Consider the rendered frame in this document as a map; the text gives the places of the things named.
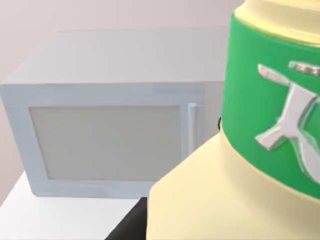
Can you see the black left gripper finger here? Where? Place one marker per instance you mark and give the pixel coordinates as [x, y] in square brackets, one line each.
[132, 222]

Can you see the cream bottle with green label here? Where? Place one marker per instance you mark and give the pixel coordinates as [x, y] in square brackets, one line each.
[200, 200]

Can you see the black microwave knob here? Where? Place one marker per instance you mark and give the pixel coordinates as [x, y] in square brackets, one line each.
[219, 124]

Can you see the pale microwave oven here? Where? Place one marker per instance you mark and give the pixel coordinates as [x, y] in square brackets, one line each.
[105, 75]

